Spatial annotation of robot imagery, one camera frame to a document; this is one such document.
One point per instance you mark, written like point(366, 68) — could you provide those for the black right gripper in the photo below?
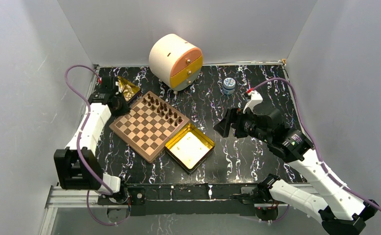
point(235, 116)

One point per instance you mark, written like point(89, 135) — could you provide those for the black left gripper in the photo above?
point(125, 110)

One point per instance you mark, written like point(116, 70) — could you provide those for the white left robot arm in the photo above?
point(76, 164)

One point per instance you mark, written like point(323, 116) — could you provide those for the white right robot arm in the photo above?
point(338, 211)

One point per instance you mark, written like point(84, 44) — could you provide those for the gold tin with white pieces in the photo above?
point(130, 91)

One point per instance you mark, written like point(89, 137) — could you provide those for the wooden chess board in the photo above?
point(147, 142)

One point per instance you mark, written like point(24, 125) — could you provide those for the dark chess pieces row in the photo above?
point(153, 111)

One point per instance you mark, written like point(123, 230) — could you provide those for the empty gold tin lid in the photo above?
point(189, 147)

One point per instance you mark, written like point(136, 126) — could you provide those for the small blue white jar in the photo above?
point(228, 86)

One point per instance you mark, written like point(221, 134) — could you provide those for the round pastel drawer cabinet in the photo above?
point(175, 62)

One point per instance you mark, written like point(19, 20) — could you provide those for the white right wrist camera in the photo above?
point(253, 99)

